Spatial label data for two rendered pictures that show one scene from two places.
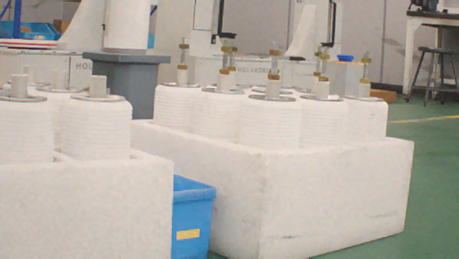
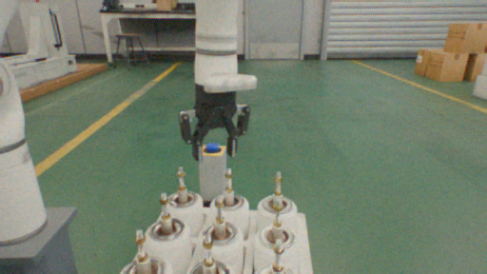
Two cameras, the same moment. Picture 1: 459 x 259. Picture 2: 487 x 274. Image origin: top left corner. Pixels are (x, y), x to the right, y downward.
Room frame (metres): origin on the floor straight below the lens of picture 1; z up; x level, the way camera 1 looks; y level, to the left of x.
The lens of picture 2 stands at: (0.81, 0.27, 0.68)
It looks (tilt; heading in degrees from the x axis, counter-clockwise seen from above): 21 degrees down; 318
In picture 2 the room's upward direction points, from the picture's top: straight up
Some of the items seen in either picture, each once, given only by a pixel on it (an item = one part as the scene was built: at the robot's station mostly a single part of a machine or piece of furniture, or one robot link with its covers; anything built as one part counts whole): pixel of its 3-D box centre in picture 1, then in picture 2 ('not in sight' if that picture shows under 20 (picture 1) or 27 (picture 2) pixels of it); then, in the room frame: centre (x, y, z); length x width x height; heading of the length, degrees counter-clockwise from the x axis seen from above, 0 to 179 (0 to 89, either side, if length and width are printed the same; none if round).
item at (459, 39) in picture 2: not in sight; (466, 37); (1.86, -3.91, 0.45); 0.30 x 0.24 x 0.30; 141
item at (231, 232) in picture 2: (271, 92); (220, 233); (1.25, -0.05, 0.25); 0.08 x 0.08 x 0.01
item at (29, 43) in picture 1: (28, 43); not in sight; (3.13, 1.07, 0.29); 0.30 x 0.30 x 0.06
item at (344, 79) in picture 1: (338, 134); (214, 196); (1.50, -0.21, 0.16); 0.07 x 0.07 x 0.31; 42
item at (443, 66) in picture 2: not in sight; (445, 66); (1.96, -3.79, 0.15); 0.30 x 0.24 x 0.30; 138
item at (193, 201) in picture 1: (134, 206); not in sight; (1.07, 0.17, 0.06); 0.30 x 0.11 x 0.12; 43
